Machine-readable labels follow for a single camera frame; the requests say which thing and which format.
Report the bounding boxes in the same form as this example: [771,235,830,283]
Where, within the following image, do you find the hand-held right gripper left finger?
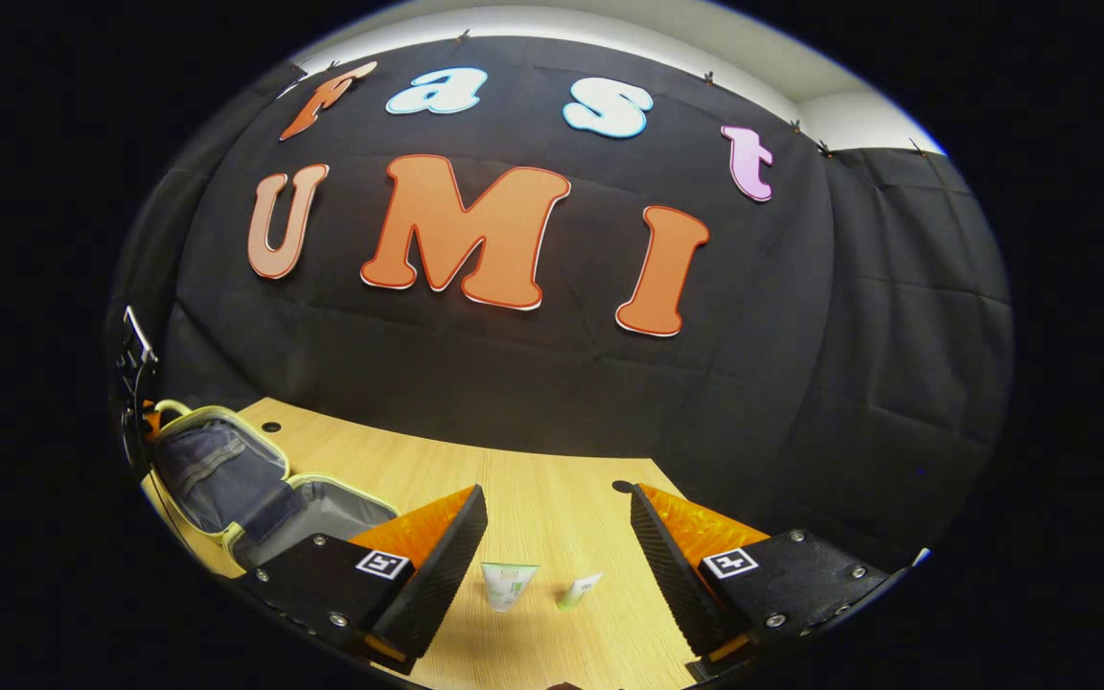
[231,484,489,677]

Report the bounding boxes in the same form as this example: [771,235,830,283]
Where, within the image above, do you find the small white green cream tube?
[557,572,604,611]

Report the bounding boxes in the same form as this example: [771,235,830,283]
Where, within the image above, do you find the large white green cream tube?
[480,562,541,613]

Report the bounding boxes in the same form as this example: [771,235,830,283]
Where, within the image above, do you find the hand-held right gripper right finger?
[631,482,898,677]

